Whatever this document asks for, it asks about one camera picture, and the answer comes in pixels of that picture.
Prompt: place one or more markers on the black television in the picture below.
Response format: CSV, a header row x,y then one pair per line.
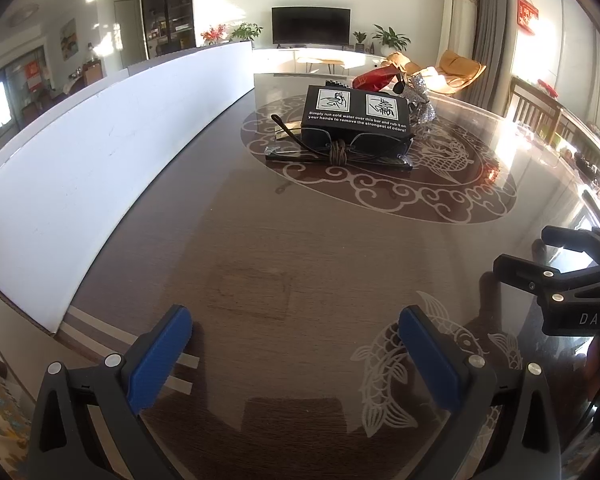
x,y
310,25

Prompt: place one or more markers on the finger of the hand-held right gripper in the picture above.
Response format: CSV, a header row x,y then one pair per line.
x,y
570,240
525,270

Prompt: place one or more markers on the beige curtain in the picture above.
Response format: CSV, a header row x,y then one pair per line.
x,y
457,15

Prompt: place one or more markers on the balcony glass door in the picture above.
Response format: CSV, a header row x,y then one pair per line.
x,y
10,95

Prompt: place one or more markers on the white interior door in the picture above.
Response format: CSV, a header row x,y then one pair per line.
x,y
125,35

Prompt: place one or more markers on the red wall hanging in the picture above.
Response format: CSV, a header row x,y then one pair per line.
x,y
526,14

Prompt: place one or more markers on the black printed box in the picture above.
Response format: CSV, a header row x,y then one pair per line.
x,y
355,110

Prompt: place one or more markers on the round ceiling lamp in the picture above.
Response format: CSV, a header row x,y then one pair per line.
x,y
24,14

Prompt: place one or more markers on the red snack packet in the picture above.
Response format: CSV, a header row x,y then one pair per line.
x,y
375,77

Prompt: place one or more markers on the white television cabinet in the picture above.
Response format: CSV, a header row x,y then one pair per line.
x,y
280,57

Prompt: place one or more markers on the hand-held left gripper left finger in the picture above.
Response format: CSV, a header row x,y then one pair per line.
x,y
155,360

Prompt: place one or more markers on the floral patterned cloth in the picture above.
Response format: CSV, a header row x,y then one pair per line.
x,y
0,420

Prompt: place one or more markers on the patterned brown desktop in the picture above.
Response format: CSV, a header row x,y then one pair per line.
x,y
305,260

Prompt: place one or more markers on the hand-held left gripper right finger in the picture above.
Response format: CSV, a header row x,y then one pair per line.
x,y
432,360

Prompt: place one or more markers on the brown elastic band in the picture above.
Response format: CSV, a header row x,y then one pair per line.
x,y
339,152

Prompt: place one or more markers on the small wooden coffee table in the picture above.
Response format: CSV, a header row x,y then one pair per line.
x,y
317,59

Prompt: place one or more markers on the small potted plant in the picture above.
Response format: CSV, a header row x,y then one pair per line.
x,y
360,37

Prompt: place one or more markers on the bushy green potted plant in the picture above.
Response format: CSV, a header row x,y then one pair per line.
x,y
245,31

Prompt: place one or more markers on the framed wall painting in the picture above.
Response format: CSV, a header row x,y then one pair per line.
x,y
68,37

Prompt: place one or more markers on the white foam board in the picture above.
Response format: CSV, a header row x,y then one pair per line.
x,y
105,160

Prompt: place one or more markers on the silver glitter bow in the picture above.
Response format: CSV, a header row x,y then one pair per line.
x,y
420,102

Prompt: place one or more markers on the orange lounge chair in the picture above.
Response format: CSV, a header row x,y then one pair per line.
x,y
401,62
455,67

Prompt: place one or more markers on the grey curtain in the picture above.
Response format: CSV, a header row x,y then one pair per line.
x,y
495,35

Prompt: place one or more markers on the black studded hair clip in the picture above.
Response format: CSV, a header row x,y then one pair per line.
x,y
338,84

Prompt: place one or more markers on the red door poster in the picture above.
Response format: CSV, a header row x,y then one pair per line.
x,y
33,76

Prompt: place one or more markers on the small wooden cabinet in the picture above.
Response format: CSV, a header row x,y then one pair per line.
x,y
92,71

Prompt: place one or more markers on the dark glass display cabinet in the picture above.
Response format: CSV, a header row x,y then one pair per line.
x,y
167,5

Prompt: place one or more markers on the black framed eyeglasses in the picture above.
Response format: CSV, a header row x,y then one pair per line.
x,y
290,156

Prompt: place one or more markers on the large leafy potted plant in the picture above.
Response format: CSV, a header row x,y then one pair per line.
x,y
391,37

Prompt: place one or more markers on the wooden chair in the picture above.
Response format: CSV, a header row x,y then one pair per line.
x,y
530,105

